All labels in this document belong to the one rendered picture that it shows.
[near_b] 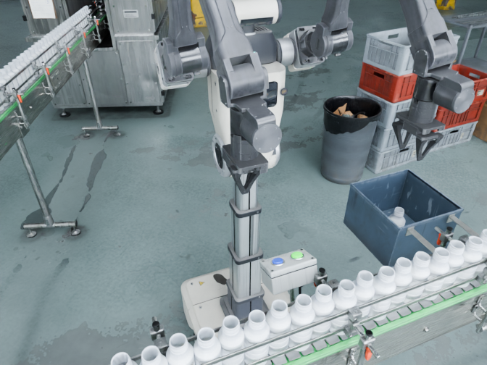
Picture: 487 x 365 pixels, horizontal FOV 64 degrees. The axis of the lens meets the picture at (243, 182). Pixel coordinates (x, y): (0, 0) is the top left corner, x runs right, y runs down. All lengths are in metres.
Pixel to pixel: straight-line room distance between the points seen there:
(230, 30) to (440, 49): 0.46
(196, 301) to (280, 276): 1.08
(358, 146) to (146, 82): 2.39
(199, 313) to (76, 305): 0.84
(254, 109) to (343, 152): 2.54
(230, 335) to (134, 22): 3.69
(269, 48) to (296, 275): 0.70
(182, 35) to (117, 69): 3.43
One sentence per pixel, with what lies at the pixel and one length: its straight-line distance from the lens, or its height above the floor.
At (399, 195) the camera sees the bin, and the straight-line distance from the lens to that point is 1.97.
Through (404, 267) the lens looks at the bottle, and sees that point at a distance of 1.08.
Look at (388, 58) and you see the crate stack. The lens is 3.30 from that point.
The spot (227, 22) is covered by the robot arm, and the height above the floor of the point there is 1.74.
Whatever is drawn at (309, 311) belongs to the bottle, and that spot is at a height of 1.14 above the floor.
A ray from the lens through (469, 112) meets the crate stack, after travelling 4.31.
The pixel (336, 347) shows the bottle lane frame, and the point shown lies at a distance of 1.09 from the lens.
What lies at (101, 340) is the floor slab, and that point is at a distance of 2.39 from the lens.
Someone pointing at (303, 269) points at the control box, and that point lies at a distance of 1.09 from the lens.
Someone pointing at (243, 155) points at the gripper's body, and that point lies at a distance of 0.77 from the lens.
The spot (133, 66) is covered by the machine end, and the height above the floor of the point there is 0.56.
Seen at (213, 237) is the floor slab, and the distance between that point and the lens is 2.80.
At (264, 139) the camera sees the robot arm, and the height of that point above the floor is 1.58.
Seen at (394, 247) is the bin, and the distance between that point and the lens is 1.61.
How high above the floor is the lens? 1.90
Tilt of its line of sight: 35 degrees down
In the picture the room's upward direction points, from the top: straight up
